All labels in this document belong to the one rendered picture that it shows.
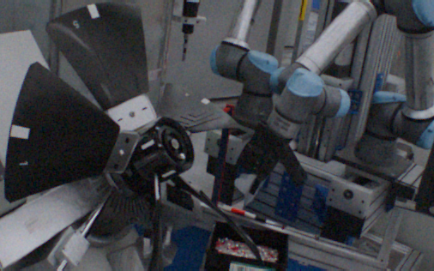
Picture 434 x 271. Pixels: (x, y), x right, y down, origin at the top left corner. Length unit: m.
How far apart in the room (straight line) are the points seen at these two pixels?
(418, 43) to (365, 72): 0.46
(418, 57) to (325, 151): 0.59
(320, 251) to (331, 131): 0.51
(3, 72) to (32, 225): 0.41
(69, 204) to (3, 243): 0.17
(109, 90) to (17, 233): 0.36
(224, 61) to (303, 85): 0.81
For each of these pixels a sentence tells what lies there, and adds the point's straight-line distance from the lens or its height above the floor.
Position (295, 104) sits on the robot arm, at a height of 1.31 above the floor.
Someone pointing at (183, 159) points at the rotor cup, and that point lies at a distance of 1.01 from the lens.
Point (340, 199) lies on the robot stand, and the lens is 1.59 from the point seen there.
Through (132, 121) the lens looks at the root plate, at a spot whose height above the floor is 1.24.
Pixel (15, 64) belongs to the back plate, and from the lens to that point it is 1.21.
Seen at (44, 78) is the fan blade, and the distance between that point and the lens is 0.82.
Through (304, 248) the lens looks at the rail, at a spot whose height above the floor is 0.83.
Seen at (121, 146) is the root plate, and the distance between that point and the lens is 0.96.
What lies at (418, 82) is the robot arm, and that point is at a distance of 1.47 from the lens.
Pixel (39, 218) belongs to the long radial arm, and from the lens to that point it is 0.91.
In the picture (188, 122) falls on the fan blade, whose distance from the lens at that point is 1.17.
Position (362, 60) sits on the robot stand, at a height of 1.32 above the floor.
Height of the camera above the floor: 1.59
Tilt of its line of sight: 20 degrees down
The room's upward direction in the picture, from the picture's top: 9 degrees clockwise
